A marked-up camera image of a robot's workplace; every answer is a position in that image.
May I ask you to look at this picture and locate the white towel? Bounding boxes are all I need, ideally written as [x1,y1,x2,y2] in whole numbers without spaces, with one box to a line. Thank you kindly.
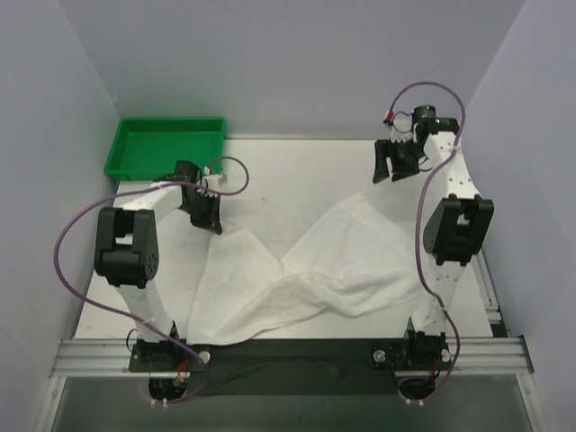
[186,195,419,345]

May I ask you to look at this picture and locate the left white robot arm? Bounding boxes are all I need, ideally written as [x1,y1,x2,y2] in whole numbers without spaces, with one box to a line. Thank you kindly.
[94,161,226,371]

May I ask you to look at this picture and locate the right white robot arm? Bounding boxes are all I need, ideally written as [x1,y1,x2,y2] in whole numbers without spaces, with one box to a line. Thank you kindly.
[373,104,494,369]

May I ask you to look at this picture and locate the green plastic tray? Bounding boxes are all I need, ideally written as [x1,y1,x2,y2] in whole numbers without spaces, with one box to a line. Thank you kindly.
[103,117,227,182]

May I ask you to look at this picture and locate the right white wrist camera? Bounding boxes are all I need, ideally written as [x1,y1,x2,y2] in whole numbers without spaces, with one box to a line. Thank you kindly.
[383,109,414,145]

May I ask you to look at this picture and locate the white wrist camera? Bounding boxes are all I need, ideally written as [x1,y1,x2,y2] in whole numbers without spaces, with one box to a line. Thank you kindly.
[383,109,414,145]
[201,166,228,191]

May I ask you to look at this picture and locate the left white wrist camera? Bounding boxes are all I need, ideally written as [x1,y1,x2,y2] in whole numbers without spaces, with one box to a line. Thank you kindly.
[201,166,228,191]

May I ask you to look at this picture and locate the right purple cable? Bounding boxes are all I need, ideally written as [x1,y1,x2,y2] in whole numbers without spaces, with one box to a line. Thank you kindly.
[389,81,466,392]

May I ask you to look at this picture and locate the purple cable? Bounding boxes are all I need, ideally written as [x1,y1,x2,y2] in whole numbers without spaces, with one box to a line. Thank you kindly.
[52,155,251,401]
[389,81,466,392]

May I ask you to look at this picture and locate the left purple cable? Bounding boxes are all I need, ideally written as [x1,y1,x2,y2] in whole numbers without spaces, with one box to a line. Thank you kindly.
[52,155,251,401]

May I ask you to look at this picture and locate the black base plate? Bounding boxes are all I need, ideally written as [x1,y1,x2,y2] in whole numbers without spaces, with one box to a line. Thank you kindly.
[128,337,453,401]

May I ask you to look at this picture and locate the aluminium frame rail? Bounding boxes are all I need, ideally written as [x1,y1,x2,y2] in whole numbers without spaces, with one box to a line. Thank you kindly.
[50,337,534,378]

